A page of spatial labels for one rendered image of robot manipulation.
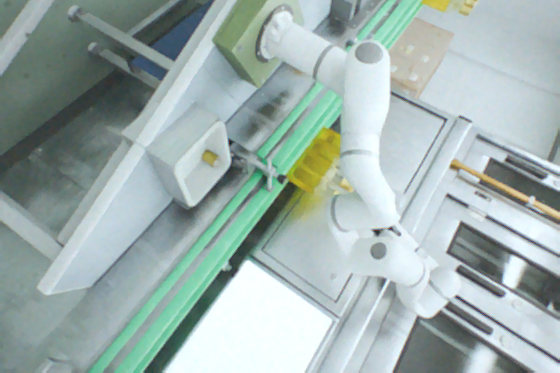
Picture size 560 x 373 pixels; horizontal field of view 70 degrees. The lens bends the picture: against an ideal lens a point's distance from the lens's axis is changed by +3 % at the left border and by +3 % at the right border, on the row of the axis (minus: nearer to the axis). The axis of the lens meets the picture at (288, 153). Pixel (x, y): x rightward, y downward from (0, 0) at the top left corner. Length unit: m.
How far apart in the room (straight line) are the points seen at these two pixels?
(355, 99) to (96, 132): 1.12
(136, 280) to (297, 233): 0.51
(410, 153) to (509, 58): 5.56
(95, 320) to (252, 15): 0.81
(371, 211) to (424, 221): 0.64
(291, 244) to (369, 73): 0.67
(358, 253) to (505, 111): 5.48
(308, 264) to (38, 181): 0.98
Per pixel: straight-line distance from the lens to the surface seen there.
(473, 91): 6.30
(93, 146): 1.63
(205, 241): 1.13
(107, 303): 1.13
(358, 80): 0.82
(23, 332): 1.44
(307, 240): 1.30
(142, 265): 1.13
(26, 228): 1.16
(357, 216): 0.85
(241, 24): 0.95
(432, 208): 1.48
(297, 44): 0.97
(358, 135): 0.84
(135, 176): 0.98
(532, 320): 1.50
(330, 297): 1.26
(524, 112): 6.40
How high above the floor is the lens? 1.27
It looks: 16 degrees down
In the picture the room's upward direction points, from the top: 121 degrees clockwise
